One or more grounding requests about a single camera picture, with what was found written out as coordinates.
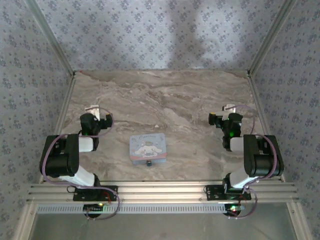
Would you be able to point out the blue cartoon tin box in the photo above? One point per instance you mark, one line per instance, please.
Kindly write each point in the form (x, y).
(147, 147)

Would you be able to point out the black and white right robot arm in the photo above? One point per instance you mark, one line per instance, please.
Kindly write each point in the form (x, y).
(260, 160)

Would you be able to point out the right controller board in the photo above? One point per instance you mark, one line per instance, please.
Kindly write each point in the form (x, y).
(235, 208)

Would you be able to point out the controller board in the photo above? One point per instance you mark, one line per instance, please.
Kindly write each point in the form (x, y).
(93, 207)
(235, 208)

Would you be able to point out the left controller board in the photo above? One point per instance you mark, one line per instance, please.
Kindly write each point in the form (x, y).
(93, 207)

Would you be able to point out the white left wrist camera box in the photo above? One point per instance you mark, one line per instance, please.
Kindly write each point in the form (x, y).
(93, 110)

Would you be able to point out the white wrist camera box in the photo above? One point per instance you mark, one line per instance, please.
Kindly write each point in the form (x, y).
(93, 110)
(228, 108)

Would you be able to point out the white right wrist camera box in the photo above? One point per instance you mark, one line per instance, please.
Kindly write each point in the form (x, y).
(228, 108)

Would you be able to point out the aluminium table side rail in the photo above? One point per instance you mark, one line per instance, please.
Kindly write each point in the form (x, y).
(260, 110)
(63, 110)

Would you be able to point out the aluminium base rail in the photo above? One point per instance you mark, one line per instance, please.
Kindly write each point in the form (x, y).
(162, 191)

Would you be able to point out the aluminium corner post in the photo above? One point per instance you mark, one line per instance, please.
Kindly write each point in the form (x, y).
(50, 37)
(272, 37)

